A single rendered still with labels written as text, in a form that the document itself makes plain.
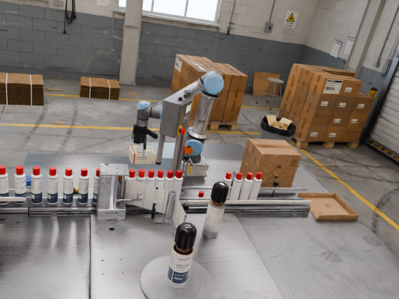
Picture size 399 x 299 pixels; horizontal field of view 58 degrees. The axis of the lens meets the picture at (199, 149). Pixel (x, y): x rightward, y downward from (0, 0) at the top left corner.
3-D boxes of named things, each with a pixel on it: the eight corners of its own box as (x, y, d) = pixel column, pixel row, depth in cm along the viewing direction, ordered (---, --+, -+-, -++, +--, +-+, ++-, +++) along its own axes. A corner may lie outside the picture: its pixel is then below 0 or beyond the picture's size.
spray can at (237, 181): (230, 204, 217) (237, 175, 208) (227, 200, 221) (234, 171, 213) (237, 204, 219) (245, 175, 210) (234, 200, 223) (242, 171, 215)
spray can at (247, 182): (240, 204, 219) (247, 175, 210) (237, 200, 223) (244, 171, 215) (247, 204, 221) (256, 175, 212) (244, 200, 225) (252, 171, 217)
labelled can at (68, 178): (62, 204, 188) (63, 171, 180) (62, 199, 193) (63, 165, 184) (72, 204, 190) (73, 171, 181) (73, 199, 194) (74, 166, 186)
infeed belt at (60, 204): (28, 213, 184) (28, 207, 182) (31, 204, 191) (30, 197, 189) (307, 210, 234) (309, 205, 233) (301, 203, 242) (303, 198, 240)
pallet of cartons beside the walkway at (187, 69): (237, 130, 586) (250, 76, 549) (189, 129, 553) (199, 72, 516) (209, 105, 685) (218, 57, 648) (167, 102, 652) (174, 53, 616)
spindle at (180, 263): (168, 289, 148) (179, 233, 137) (164, 273, 156) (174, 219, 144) (189, 288, 151) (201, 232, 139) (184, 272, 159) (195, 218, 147)
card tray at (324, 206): (317, 220, 228) (319, 215, 226) (297, 197, 250) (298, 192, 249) (356, 219, 237) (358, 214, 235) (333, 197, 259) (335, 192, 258)
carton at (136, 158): (131, 164, 235) (132, 153, 232) (128, 155, 246) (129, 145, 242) (155, 164, 241) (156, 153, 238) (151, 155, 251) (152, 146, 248)
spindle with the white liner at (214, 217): (204, 238, 184) (215, 188, 172) (200, 227, 192) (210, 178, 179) (221, 238, 187) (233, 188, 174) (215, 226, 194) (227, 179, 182)
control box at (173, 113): (158, 133, 192) (163, 99, 184) (171, 124, 207) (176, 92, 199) (176, 139, 189) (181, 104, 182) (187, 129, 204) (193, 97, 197)
